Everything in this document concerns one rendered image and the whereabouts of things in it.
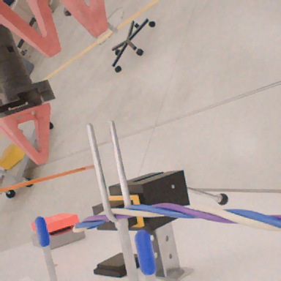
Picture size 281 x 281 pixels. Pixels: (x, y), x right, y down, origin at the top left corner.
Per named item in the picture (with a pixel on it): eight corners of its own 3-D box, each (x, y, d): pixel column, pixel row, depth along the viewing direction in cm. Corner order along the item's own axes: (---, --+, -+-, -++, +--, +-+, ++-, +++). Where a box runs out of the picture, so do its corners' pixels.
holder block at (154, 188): (192, 211, 37) (184, 169, 37) (151, 232, 33) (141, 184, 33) (158, 212, 40) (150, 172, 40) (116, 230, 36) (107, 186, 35)
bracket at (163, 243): (193, 271, 37) (183, 216, 36) (177, 282, 35) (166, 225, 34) (156, 266, 40) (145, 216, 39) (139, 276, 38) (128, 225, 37)
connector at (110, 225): (160, 213, 35) (155, 191, 35) (119, 232, 31) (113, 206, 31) (135, 214, 37) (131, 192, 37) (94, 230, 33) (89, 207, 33)
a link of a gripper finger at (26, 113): (25, 172, 52) (-6, 102, 50) (9, 173, 58) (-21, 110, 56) (72, 152, 56) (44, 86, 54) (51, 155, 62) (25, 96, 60)
